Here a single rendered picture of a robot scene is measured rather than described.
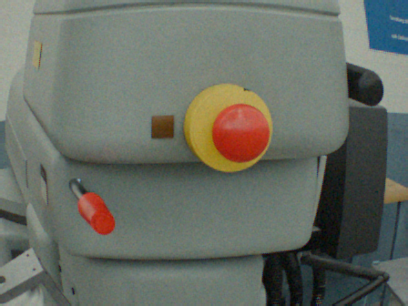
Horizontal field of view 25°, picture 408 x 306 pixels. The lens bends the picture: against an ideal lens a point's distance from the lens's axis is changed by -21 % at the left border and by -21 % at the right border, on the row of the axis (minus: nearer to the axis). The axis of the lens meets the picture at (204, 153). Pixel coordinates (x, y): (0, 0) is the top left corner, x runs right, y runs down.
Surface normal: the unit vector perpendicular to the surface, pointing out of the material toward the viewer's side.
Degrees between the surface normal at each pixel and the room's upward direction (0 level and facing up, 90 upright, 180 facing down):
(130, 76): 90
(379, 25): 90
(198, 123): 90
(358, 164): 90
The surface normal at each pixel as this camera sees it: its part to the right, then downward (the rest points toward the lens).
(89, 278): -0.57, 0.12
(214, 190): 0.27, 0.16
